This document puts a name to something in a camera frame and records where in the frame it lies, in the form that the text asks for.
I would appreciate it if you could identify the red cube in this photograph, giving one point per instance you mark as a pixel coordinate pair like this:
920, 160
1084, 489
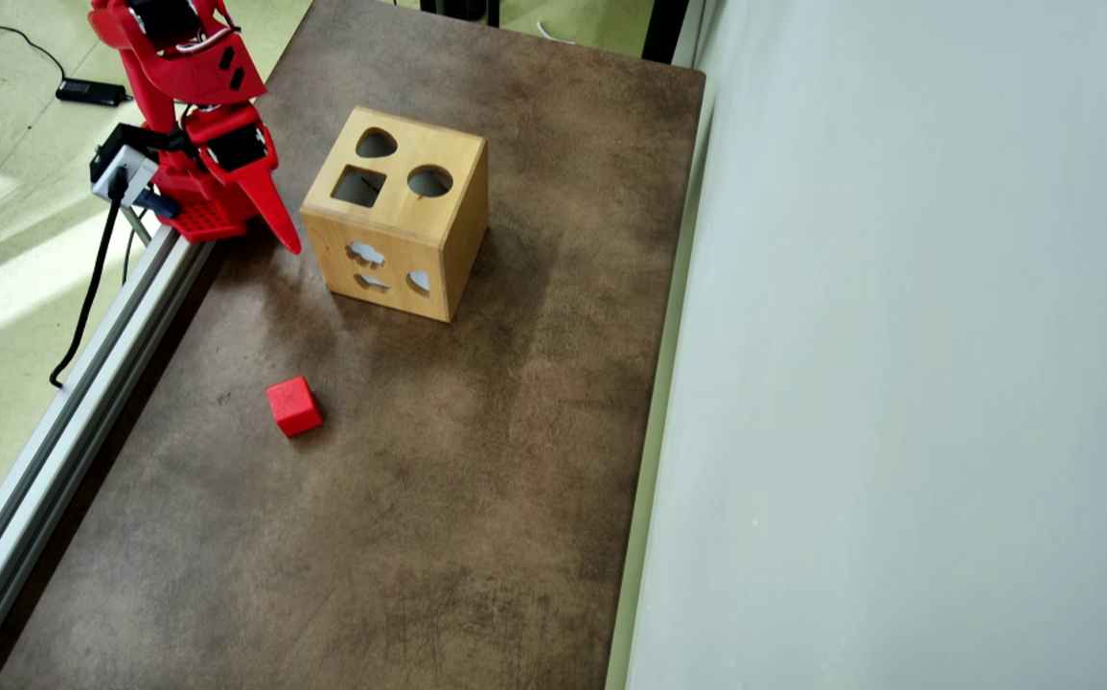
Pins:
294, 407

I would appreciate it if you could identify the red robot arm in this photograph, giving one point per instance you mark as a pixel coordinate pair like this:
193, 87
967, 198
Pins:
189, 67

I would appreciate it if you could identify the black power adapter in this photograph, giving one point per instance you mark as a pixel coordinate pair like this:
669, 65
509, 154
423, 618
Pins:
91, 92

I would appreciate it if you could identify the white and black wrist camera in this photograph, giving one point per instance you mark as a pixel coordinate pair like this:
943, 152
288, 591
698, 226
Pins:
126, 172

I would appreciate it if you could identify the dark vertical post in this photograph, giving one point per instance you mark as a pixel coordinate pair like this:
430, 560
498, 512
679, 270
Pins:
665, 29

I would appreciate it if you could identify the black furniture base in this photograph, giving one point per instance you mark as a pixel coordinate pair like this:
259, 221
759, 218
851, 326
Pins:
462, 10

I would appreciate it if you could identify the aluminium profile rail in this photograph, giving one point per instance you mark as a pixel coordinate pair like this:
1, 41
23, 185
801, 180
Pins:
64, 412

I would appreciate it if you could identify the wooden shape sorter box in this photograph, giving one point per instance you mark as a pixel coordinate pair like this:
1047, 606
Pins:
462, 230

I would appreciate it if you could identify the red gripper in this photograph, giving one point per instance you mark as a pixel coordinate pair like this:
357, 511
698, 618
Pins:
248, 171

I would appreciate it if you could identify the blue table clamp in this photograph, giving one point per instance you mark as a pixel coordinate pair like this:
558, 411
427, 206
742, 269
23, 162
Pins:
158, 203

